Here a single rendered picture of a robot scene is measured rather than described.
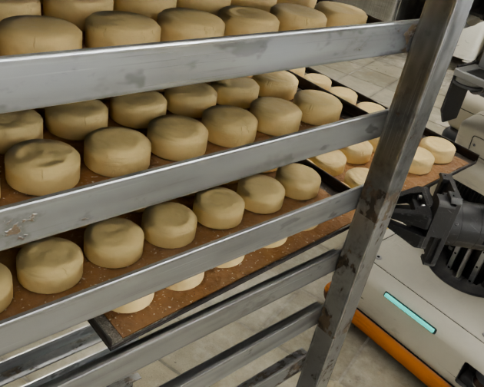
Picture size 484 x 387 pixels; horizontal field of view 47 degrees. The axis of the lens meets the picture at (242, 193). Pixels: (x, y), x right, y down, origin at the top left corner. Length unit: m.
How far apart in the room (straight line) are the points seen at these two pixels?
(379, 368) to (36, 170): 1.66
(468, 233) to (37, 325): 0.50
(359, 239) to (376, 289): 1.20
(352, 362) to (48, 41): 1.69
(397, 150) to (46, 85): 0.37
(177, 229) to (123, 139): 0.10
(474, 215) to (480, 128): 0.88
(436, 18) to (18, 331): 0.42
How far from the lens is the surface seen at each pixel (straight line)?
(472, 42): 5.09
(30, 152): 0.41
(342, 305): 0.69
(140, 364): 0.53
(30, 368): 1.12
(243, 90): 0.55
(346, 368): 1.90
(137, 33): 0.38
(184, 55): 0.36
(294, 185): 0.60
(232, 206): 0.54
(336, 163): 0.74
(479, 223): 0.72
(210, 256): 0.49
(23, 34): 0.36
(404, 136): 0.57
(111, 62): 0.34
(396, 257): 1.94
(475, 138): 1.59
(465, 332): 1.78
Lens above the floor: 1.36
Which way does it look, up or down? 32 degrees down
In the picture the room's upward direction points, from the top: 11 degrees clockwise
